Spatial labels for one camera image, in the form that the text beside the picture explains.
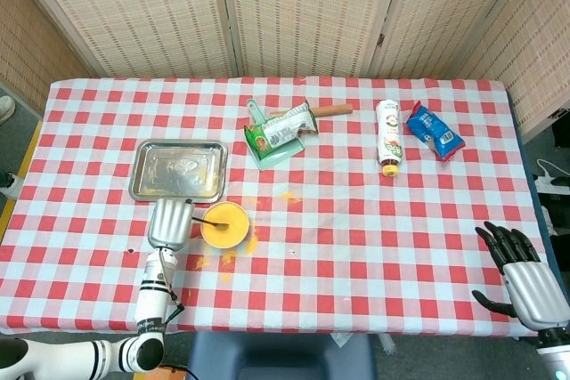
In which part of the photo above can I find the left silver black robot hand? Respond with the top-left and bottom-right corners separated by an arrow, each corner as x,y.
147,198 -> 196,251

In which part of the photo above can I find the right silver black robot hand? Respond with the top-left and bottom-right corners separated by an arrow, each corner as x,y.
470,221 -> 570,335

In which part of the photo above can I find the dark metal spoon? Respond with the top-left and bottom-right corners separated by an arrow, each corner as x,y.
191,216 -> 231,231

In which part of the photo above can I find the cream round bowl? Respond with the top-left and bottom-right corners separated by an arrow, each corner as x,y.
199,201 -> 251,250

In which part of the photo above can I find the steel rectangular tray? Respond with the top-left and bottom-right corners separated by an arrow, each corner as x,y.
127,139 -> 229,204

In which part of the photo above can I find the white power strip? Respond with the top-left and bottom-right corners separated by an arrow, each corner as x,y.
533,174 -> 570,196

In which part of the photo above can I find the mint green dustpan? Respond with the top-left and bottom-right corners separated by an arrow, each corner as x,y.
246,98 -> 307,171

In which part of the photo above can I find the green silver snack bag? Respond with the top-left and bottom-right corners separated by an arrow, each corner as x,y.
243,98 -> 320,159

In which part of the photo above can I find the white shoe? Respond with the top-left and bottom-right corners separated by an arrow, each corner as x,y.
0,95 -> 17,125
0,170 -> 21,200

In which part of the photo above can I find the red white checkered tablecloth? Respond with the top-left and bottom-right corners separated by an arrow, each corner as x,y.
0,77 -> 552,337

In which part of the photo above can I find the blue snack bag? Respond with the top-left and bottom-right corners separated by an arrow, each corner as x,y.
404,101 -> 467,163

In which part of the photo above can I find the white bottle yellow cap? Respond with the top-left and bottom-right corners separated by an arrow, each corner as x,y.
375,99 -> 404,178

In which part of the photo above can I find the woven folding screen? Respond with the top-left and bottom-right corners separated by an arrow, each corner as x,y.
0,0 -> 570,137

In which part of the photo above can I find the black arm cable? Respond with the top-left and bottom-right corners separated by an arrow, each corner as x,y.
159,249 -> 186,324

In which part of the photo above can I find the white power cable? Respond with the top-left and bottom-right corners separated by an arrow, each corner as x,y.
536,158 -> 570,182

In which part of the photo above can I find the wooden handled brush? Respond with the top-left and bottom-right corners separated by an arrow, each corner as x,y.
270,103 -> 354,117

